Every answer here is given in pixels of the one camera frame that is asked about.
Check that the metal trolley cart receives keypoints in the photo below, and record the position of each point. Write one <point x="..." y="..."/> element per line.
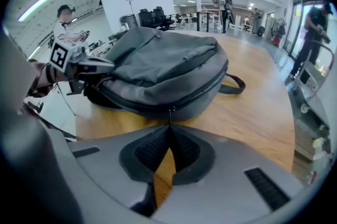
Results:
<point x="310" y="78"/>

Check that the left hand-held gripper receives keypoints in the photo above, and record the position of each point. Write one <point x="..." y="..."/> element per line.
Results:
<point x="61" y="56"/>

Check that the grey trash can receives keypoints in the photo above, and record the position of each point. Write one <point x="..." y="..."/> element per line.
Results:
<point x="129" y="21"/>

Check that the glass entrance door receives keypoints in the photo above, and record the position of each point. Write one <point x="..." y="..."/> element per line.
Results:
<point x="297" y="7"/>

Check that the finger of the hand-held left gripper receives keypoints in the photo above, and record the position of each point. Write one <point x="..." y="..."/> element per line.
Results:
<point x="105" y="165"/>
<point x="223" y="191"/>

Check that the wooden slat pallet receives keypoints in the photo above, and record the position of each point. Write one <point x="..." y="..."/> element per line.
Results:
<point x="301" y="149"/>

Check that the ceiling tube light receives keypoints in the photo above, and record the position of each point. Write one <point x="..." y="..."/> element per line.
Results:
<point x="39" y="3"/>

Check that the black office chair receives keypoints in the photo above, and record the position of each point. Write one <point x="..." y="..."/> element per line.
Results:
<point x="146" y="19"/>
<point x="163" y="19"/>

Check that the grey backpack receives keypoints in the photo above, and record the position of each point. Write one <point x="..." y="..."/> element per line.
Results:
<point x="163" y="65"/>

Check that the person's left forearm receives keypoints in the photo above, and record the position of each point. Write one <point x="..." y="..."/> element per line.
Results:
<point x="42" y="81"/>

